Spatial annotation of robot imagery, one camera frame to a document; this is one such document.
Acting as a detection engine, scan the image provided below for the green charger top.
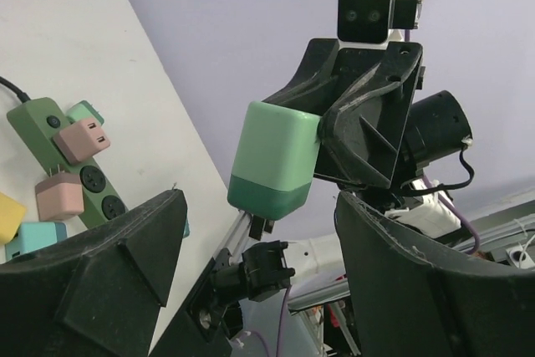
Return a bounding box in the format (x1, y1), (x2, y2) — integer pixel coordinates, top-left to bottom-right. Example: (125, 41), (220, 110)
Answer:
(65, 99), (104, 125)

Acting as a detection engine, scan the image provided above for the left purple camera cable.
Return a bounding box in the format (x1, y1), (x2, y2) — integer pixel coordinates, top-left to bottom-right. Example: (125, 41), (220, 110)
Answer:
(250, 285), (293, 357)

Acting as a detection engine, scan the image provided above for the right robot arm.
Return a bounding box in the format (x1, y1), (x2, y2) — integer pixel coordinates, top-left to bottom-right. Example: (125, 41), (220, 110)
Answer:
(227, 38), (534, 356)

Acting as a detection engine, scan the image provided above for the pink charger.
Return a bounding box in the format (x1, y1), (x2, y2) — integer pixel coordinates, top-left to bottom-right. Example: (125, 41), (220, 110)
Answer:
(52, 117), (110, 166)
(34, 165), (84, 222)

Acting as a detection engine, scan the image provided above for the green power strip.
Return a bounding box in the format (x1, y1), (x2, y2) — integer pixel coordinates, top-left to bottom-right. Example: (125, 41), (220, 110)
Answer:
(7, 98), (127, 228)

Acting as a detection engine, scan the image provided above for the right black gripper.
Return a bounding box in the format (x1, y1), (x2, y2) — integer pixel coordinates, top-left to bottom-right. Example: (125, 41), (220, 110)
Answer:
(263, 38), (423, 188)

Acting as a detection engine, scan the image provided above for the black power cable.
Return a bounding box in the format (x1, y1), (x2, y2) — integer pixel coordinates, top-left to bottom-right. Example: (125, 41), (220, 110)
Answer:
(0, 75), (33, 105)

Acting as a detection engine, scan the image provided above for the yellow charger centre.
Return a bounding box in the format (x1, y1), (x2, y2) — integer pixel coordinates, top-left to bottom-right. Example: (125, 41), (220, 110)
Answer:
(0, 193), (27, 245)

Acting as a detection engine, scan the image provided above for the green charger bottom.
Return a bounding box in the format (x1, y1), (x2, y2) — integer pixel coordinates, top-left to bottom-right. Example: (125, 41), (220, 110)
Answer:
(227, 101), (320, 221)

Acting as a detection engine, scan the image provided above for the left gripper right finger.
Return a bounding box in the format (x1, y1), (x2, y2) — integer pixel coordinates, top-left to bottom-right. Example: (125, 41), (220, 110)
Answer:
(335, 192), (534, 356)

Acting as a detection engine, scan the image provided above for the teal charger centre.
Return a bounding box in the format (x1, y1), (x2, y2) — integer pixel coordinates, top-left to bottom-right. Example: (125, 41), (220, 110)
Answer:
(2, 222), (68, 265)

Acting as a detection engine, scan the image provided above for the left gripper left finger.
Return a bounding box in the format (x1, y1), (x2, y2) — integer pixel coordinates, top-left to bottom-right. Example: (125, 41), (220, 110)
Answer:
(1, 190), (186, 356)

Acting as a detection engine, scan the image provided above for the green charger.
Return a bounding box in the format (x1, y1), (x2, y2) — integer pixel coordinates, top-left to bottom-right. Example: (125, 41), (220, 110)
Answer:
(227, 101), (320, 221)
(65, 99), (104, 125)

